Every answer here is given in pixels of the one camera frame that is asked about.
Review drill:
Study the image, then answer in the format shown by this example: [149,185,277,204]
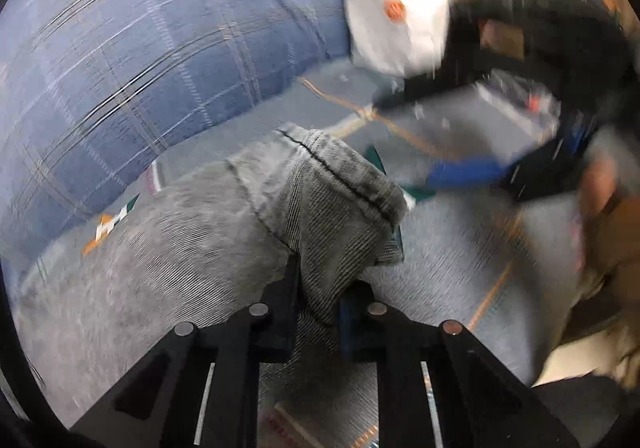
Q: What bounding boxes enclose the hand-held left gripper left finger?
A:
[70,257,302,448]

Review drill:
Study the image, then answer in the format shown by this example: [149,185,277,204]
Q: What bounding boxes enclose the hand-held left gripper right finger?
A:
[339,279,582,448]

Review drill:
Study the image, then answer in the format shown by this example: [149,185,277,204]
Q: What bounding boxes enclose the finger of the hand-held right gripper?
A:
[427,155,508,191]
[372,77,482,113]

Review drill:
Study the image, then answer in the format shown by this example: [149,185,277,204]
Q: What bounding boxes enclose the grey pants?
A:
[12,123,408,436]

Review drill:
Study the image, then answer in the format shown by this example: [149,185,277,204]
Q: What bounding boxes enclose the person's right hand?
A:
[579,160,626,219]

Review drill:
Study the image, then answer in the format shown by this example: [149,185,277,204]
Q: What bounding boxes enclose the grey-blue printed bed sheet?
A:
[10,63,593,448]

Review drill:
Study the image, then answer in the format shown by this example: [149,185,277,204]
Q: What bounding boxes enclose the white bag with orange logo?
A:
[320,0,457,77]

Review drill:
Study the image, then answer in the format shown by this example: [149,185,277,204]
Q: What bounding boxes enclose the black bag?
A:
[447,0,633,124]

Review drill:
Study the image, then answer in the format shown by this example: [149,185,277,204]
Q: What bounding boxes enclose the blue plaid duvet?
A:
[0,0,353,274]

